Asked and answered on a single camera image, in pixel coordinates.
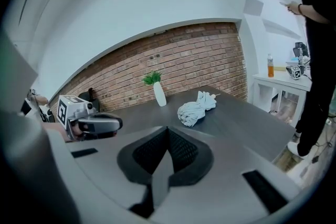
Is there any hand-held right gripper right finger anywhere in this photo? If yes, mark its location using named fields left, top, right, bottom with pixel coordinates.
left=156, top=126, right=300, bottom=224

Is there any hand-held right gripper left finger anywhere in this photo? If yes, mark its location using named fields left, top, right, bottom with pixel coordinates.
left=66, top=126, right=169, bottom=219

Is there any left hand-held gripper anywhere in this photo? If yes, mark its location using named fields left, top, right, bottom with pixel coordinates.
left=56, top=95, right=124, bottom=141

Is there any light blue umbrella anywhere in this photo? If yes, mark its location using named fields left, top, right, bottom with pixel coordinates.
left=177, top=90, right=217, bottom=128

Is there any person's left forearm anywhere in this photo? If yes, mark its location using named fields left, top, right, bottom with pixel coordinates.
left=43, top=123, right=68, bottom=143

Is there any dark grey table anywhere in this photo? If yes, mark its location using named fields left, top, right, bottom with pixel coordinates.
left=98, top=84, right=298, bottom=165

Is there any white vase with green plant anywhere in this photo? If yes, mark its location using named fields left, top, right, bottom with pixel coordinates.
left=142, top=70, right=167, bottom=108

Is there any white desk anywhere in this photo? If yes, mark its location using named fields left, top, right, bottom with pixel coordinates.
left=252, top=70, right=313, bottom=124

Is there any orange drink bottle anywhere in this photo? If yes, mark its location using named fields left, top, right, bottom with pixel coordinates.
left=267, top=53, right=275, bottom=78

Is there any white wall panel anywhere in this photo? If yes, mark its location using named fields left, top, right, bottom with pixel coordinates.
left=243, top=0, right=264, bottom=17

